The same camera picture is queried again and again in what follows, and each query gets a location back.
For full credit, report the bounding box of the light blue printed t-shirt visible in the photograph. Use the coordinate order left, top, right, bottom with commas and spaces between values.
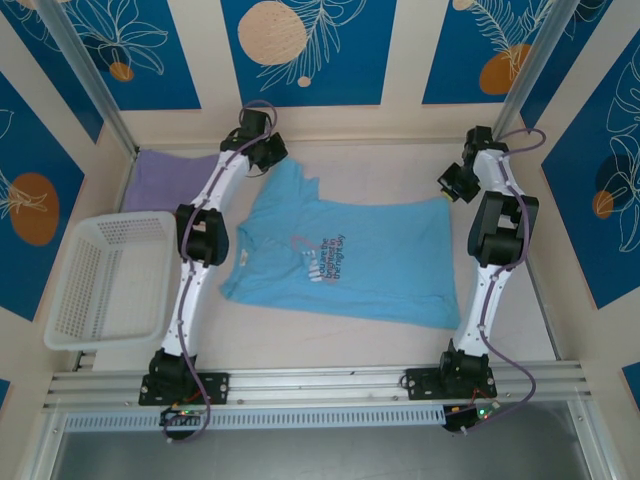
217, 158, 461, 330

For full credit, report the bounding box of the purple folded t-shirt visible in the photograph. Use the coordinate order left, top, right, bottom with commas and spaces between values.
122, 148, 221, 214

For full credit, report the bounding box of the white perforated plastic basket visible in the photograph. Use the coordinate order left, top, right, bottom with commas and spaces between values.
43, 210, 181, 354

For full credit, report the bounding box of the grey metal panel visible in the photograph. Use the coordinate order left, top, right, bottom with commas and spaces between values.
49, 402, 601, 480

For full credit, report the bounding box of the aluminium frame post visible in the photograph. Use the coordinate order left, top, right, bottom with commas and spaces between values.
37, 0, 139, 156
488, 0, 576, 151

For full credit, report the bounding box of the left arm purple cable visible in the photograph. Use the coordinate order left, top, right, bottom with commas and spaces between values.
164, 99, 279, 445

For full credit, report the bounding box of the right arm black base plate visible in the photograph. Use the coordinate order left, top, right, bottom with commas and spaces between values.
405, 367, 499, 401

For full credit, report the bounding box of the aluminium mounting rail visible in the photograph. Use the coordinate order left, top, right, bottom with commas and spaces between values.
42, 360, 594, 411

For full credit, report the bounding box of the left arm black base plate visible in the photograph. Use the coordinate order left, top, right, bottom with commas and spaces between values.
138, 372, 231, 406

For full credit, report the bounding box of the grey slotted cable duct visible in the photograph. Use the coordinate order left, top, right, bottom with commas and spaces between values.
63, 405, 446, 431

